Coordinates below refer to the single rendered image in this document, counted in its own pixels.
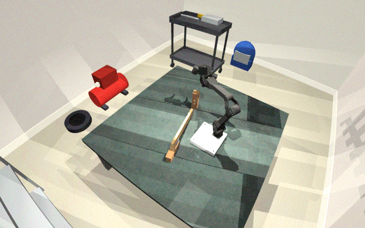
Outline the brown wooden rail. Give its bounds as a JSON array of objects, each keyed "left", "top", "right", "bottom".
[{"left": 170, "top": 109, "right": 193, "bottom": 150}]

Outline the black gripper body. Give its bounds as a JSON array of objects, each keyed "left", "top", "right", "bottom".
[{"left": 192, "top": 65, "right": 218, "bottom": 79}]

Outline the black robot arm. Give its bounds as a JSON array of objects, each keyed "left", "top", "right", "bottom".
[{"left": 199, "top": 64, "right": 241, "bottom": 139}]

